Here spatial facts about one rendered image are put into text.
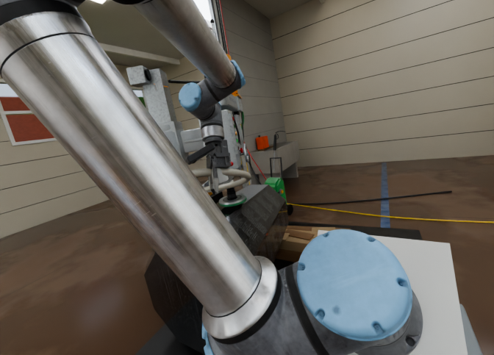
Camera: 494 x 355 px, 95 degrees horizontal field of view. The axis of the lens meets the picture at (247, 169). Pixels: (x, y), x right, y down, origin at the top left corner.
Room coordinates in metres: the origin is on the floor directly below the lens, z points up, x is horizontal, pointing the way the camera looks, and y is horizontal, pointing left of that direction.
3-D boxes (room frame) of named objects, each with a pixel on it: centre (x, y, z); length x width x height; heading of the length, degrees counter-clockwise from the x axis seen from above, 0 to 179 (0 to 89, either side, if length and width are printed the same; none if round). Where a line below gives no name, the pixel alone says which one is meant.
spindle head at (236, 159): (1.79, 0.14, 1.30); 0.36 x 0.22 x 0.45; 173
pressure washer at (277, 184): (3.22, -0.34, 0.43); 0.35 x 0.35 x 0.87; 43
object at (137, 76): (2.22, 0.81, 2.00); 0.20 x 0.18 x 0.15; 58
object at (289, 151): (4.99, -0.71, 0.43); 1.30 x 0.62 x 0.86; 148
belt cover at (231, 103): (2.05, 0.11, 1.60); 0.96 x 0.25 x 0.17; 173
